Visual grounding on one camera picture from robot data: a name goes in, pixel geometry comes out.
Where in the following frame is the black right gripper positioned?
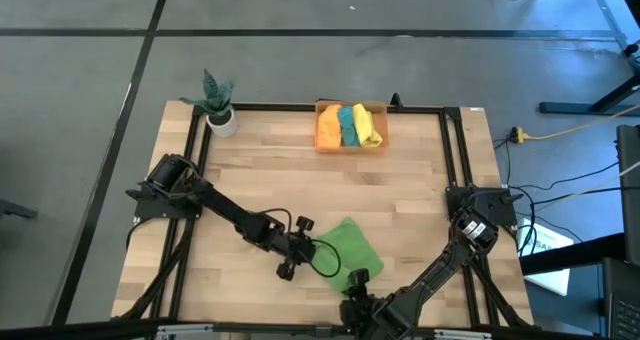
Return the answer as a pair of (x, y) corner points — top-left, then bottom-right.
(338, 267), (404, 340)

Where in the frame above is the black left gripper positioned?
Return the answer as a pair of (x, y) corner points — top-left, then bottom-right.
(269, 215), (317, 283)

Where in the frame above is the green microfiber towel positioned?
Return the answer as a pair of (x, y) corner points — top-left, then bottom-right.
(310, 216), (386, 296)

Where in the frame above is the orange microfiber towel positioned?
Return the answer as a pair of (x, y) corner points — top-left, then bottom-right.
(316, 104), (344, 150)

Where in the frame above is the teal microfiber towel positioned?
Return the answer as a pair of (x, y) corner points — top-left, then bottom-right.
(337, 105), (361, 148)

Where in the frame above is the yellow microfiber towel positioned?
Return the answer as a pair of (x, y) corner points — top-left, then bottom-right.
(352, 103), (384, 149)

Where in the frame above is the orange plastic basket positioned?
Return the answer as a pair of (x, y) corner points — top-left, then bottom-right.
(313, 99), (391, 156)

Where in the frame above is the black beam with silver brackets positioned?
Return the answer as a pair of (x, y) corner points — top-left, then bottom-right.
(0, 319), (640, 340)

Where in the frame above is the white plant pot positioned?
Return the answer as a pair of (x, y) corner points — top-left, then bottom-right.
(205, 107), (239, 139)

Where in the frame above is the green artificial plant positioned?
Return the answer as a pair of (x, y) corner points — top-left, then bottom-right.
(178, 68), (236, 117)

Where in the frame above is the white printed box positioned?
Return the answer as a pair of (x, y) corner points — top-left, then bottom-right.
(517, 217), (574, 297)

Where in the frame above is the black desk edge bar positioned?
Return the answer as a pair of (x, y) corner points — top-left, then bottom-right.
(519, 232), (627, 277)

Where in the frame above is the black keyboard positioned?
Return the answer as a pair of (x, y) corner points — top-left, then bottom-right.
(601, 257), (640, 340)

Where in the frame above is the dark floor object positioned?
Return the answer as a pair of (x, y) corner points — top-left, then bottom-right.
(0, 197), (39, 221)

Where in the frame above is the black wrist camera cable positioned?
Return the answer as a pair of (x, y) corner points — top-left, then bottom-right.
(259, 207), (343, 280)

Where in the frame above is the black aluminium table frame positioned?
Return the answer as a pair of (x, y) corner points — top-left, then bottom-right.
(117, 101), (539, 331)

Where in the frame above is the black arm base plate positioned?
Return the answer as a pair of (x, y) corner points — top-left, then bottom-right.
(125, 179), (204, 221)
(446, 184), (519, 227)

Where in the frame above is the black floor cable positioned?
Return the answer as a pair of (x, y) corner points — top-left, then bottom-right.
(519, 160), (621, 194)

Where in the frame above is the yellow extension cord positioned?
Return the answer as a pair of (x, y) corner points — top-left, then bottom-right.
(509, 103), (640, 145)

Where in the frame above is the white cable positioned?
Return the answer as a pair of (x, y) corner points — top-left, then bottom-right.
(564, 159), (640, 201)

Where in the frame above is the black desk leg frame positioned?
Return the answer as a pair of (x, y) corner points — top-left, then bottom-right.
(538, 0), (640, 117)

